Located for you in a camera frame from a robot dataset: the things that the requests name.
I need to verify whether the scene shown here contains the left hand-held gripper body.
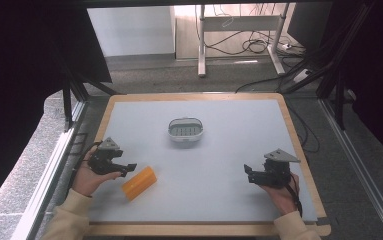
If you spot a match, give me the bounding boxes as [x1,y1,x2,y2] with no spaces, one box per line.
[88,137,125,176]

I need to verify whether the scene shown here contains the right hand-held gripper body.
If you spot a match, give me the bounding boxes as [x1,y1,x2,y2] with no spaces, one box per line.
[261,148,302,189]

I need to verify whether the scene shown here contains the person's left hand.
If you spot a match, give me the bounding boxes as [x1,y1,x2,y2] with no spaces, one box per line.
[71,147,122,198]

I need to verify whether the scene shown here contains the person's right hand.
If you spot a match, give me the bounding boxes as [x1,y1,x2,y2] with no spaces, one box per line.
[260,172,301,216]

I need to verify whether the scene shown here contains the orange soap bar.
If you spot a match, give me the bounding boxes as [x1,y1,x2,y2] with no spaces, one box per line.
[121,165,158,202]

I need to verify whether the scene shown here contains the white oval soap dish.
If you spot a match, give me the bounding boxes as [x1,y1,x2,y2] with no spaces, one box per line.
[167,116,205,144]

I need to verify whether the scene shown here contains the white power strip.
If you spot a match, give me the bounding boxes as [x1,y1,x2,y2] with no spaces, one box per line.
[292,67,314,84]

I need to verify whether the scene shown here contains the black curtain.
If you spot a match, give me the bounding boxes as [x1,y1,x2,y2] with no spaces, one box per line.
[0,0,113,217]
[287,0,383,169]

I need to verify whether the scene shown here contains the white cabinet panel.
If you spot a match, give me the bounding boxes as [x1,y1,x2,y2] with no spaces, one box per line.
[86,5,177,58]

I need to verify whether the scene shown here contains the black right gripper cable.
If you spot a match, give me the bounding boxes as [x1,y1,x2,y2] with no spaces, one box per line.
[284,173,304,218]

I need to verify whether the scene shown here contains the black cable beside table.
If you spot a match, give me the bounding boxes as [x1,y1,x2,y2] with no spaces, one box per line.
[284,97,321,155]

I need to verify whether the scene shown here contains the aluminium frame rail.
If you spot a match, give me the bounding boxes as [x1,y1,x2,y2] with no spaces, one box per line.
[318,98,383,240]
[10,99,88,240]

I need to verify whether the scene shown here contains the black metal frame strut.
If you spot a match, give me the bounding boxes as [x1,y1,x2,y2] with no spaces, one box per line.
[50,39,118,133]
[278,3,375,131]

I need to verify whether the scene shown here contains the tangle of black floor cables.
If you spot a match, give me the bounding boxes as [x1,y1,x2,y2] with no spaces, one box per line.
[204,3,307,57]

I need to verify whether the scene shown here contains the white desk frame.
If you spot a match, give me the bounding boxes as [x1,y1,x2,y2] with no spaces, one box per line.
[196,3,291,78]

